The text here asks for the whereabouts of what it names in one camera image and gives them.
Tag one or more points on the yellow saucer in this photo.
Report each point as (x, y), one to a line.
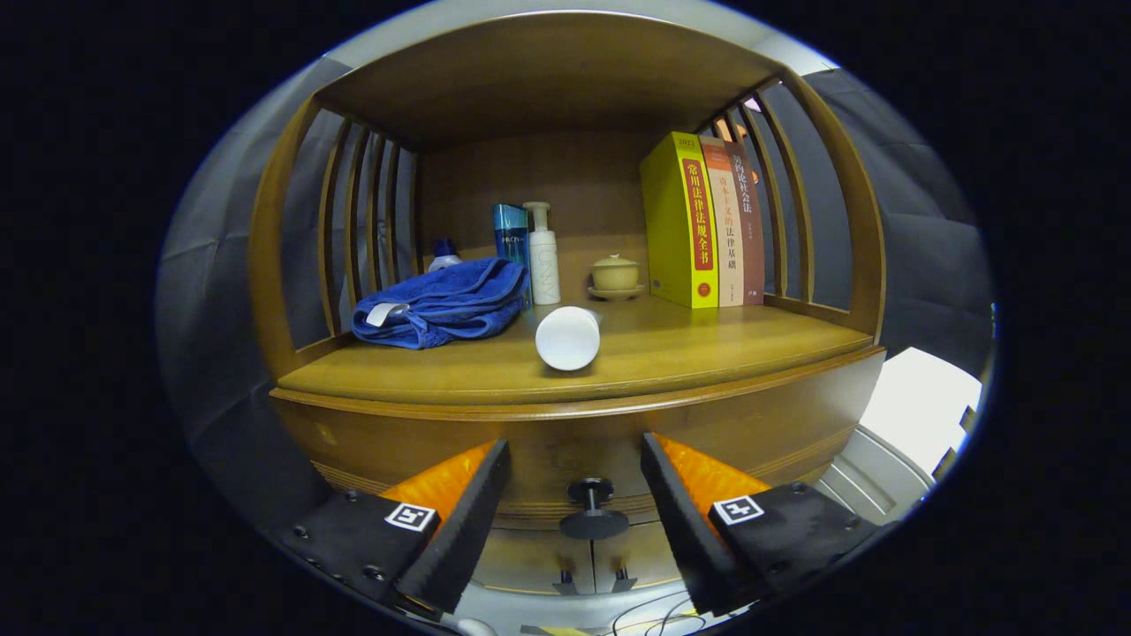
(616, 294)

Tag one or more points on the brown book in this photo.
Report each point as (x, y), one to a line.
(753, 238)

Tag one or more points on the white and green tube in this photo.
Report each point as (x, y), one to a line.
(567, 338)

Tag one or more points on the wooden cabinet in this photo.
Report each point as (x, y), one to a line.
(548, 79)

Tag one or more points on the small white blue-capped bottle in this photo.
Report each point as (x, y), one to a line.
(444, 259)

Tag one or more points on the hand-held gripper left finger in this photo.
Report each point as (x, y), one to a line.
(468, 526)

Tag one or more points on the thick yellow book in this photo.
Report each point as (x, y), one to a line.
(671, 221)

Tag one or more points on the wooden countertop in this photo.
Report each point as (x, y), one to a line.
(689, 344)

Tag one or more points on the yellow lidded teacup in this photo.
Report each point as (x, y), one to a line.
(615, 274)

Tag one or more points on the black drawer knob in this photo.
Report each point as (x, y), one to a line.
(593, 523)

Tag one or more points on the orange and white book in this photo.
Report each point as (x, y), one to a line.
(732, 238)

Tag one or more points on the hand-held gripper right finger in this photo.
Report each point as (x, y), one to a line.
(685, 526)

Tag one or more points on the wooden cabinet door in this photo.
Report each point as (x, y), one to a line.
(645, 552)
(530, 561)

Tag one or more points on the blue transparent bottle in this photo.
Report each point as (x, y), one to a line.
(511, 234)

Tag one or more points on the white drawer cabinet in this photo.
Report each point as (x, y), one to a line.
(919, 397)

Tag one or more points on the wooden drawer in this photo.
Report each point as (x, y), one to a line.
(574, 442)

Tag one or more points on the blue towel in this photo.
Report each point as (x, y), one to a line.
(451, 305)

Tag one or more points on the white pump bottle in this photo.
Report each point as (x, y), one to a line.
(543, 265)

